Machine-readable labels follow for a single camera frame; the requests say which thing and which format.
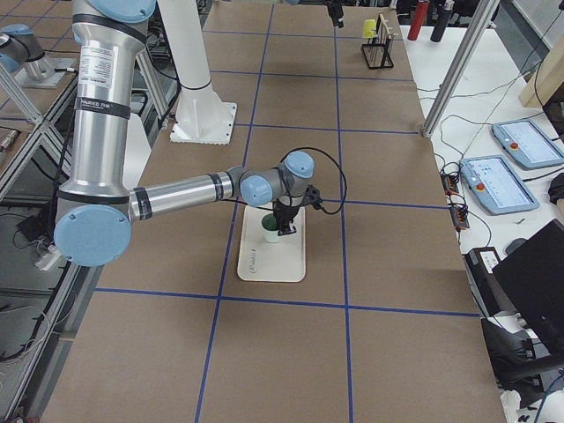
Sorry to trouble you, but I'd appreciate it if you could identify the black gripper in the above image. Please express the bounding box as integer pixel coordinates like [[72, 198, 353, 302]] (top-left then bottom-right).
[[272, 199, 298, 236]]

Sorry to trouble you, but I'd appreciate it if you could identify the mint green cup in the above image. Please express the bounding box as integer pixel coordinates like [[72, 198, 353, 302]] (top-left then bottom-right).
[[261, 213, 279, 243]]

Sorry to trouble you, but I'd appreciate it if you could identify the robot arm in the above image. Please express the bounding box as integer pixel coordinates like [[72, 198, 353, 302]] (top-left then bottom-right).
[[54, 1, 315, 267], [282, 0, 345, 28]]

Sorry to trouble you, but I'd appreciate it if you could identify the cream rabbit print tray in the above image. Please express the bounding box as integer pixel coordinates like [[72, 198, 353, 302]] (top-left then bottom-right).
[[237, 206, 306, 283]]

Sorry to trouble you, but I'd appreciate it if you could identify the yellow cup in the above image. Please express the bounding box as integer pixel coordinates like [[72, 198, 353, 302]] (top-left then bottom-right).
[[362, 19, 378, 40]]

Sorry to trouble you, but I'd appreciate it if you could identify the blue teach pendant near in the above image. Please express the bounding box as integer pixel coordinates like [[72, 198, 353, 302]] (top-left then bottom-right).
[[459, 155, 539, 215]]

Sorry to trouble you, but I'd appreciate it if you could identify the blue teach pendant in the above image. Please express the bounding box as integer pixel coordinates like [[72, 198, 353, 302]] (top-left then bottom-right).
[[459, 155, 539, 215], [492, 119, 563, 170]]

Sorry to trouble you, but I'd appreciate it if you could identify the black laptop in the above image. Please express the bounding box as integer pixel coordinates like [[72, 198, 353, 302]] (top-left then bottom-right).
[[493, 219, 563, 353]]

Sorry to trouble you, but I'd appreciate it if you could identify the blue teach pendant far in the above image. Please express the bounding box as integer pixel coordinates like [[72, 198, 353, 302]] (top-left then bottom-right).
[[492, 119, 563, 170]]

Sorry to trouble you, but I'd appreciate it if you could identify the red bottle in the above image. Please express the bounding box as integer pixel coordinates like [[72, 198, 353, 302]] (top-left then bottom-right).
[[407, 0, 430, 41]]

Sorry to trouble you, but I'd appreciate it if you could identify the black bottle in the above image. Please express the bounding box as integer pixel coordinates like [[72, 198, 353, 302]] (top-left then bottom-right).
[[430, 0, 455, 42]]

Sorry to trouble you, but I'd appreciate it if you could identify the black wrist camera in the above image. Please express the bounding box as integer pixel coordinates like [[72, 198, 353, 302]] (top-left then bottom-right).
[[302, 184, 323, 211]]

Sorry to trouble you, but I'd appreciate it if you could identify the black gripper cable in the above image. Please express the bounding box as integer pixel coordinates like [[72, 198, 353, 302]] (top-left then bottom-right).
[[281, 147, 349, 216]]

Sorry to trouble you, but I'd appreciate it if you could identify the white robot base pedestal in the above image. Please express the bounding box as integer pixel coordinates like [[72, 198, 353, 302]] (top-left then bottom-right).
[[158, 0, 237, 145]]

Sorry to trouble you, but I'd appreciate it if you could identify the black wire cup rack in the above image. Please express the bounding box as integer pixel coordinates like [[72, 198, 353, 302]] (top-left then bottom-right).
[[360, 13, 395, 70]]

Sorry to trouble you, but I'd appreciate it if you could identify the aluminium frame post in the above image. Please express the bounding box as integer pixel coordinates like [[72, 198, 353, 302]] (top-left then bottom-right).
[[421, 0, 500, 138]]

